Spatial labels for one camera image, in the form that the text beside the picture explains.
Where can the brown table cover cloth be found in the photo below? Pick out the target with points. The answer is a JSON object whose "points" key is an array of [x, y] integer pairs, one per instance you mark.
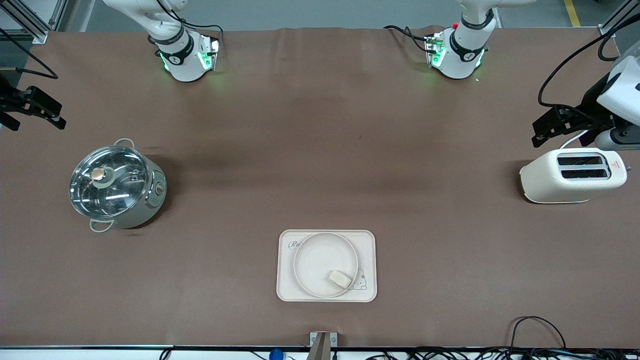
{"points": [[320, 125]]}

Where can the yellow floor tape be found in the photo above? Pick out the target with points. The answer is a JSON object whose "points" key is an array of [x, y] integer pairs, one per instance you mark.
{"points": [[572, 12]]}

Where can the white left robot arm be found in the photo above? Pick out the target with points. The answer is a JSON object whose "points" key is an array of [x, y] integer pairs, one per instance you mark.
{"points": [[460, 55]]}

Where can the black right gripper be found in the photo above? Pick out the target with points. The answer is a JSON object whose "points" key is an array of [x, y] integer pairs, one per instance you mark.
{"points": [[11, 98]]}

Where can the cream round plate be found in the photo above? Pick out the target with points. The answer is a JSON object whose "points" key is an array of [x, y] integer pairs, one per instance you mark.
{"points": [[317, 260]]}

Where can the cream rabbit print tray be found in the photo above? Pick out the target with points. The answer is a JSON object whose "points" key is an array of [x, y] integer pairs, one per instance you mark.
{"points": [[285, 290]]}

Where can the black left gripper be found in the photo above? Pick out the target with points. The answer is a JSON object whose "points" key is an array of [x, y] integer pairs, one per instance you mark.
{"points": [[591, 100]]}

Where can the blue round cap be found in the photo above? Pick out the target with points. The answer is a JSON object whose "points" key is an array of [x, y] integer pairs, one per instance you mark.
{"points": [[276, 355]]}

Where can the grey metal camera bracket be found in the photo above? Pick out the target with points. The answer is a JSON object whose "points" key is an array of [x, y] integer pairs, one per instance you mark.
{"points": [[322, 345]]}

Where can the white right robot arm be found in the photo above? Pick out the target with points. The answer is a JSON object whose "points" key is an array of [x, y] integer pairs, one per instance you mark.
{"points": [[180, 60]]}

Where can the pale bun piece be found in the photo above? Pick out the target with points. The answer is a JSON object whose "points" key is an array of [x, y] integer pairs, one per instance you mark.
{"points": [[339, 279]]}

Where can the cream two-slot toaster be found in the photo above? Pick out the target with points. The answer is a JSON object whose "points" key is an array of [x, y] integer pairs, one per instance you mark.
{"points": [[570, 187]]}

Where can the glass pot lid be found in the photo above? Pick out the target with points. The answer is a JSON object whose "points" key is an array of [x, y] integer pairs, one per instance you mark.
{"points": [[110, 185]]}

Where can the cream electric cooking pot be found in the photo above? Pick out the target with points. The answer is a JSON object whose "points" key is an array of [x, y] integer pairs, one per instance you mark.
{"points": [[155, 197]]}

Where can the aluminium frame profile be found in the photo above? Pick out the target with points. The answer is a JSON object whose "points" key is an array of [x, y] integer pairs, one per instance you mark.
{"points": [[617, 17], [30, 22]]}

